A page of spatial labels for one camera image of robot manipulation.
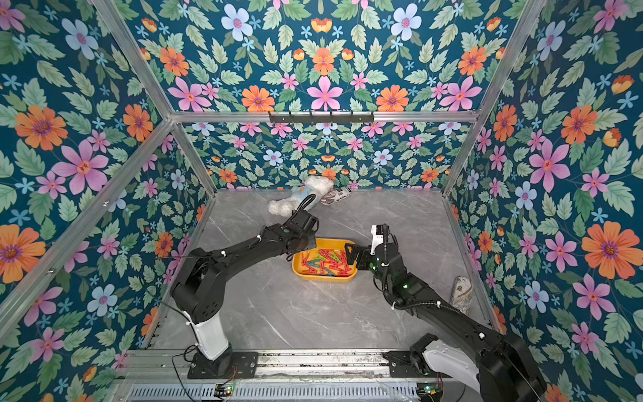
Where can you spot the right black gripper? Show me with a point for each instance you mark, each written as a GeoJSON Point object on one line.
{"type": "Point", "coordinates": [363, 255]}

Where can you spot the white teddy bear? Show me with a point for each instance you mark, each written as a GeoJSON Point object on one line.
{"type": "Point", "coordinates": [296, 196]}

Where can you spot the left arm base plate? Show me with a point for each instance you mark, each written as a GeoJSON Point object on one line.
{"type": "Point", "coordinates": [240, 365]}

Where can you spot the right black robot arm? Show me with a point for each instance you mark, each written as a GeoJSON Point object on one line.
{"type": "Point", "coordinates": [500, 367]}

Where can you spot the yellow plastic storage box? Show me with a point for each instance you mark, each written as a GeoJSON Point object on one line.
{"type": "Point", "coordinates": [327, 261]}

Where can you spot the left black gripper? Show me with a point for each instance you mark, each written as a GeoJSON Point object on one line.
{"type": "Point", "coordinates": [311, 235]}

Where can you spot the small printed pouch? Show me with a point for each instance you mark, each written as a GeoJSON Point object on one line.
{"type": "Point", "coordinates": [335, 196]}

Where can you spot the aluminium front rail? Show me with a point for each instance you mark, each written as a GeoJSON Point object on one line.
{"type": "Point", "coordinates": [273, 364]}

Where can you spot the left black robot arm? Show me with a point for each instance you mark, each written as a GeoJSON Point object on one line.
{"type": "Point", "coordinates": [199, 288]}

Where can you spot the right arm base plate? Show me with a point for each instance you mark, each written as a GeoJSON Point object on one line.
{"type": "Point", "coordinates": [405, 364]}

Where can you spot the black hook rail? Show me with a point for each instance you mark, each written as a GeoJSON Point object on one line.
{"type": "Point", "coordinates": [321, 117]}

